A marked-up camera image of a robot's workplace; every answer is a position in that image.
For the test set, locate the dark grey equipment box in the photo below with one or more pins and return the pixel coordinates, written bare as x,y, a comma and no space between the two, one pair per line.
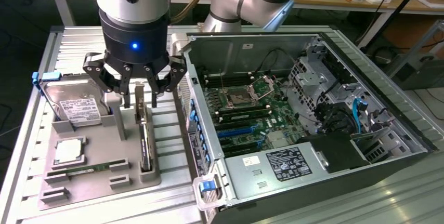
427,73

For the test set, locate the silver CPU chip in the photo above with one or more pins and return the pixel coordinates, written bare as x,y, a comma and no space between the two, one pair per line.
70,151

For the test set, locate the black plastic fan shroud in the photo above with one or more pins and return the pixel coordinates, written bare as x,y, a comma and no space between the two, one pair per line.
332,153

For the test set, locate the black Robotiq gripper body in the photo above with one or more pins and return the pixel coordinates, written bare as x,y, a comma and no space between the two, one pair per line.
135,37

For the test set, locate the silver perforated drive cage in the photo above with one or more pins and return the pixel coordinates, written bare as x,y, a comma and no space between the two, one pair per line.
312,78

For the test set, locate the grey power supply unit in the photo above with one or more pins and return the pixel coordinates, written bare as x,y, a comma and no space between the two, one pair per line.
250,182

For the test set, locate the green RAM stick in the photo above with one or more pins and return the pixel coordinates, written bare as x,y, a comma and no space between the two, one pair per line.
243,116
90,169

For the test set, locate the grey parts rack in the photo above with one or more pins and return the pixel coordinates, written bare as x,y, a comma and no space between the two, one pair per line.
96,151

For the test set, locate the green Nvidia graphics card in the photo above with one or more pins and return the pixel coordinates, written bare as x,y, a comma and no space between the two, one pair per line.
146,143

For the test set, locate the thin metal locking lever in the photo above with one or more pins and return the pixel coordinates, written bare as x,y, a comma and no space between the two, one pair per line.
223,86

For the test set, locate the silver CPU socket cover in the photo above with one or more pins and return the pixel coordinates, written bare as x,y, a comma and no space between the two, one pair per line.
262,89

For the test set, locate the aluminium profile frame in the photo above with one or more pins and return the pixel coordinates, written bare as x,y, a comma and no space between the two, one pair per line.
419,42

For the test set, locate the silver disk bay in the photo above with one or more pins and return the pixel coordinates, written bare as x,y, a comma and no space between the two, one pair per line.
378,153

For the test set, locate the open black PC case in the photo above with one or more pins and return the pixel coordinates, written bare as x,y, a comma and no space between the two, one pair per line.
347,195

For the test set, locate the CPU socket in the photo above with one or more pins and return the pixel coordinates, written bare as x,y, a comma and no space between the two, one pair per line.
239,96

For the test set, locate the blue expansion slot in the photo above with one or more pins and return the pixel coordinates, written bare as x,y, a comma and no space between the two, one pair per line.
236,132

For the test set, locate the hard disk in blue caddy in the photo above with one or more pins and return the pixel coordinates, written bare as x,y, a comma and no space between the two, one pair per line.
79,104

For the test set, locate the silver chipset heatsink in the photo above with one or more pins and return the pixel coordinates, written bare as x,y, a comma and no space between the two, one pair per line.
278,139

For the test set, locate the black slanted tripod pole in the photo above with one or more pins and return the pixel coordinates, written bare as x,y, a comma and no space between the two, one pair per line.
403,0

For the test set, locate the green Dell motherboard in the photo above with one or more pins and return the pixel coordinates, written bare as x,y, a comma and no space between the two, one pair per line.
278,115

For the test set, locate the black expansion slot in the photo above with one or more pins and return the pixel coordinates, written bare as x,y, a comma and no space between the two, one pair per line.
236,126
239,143
243,150

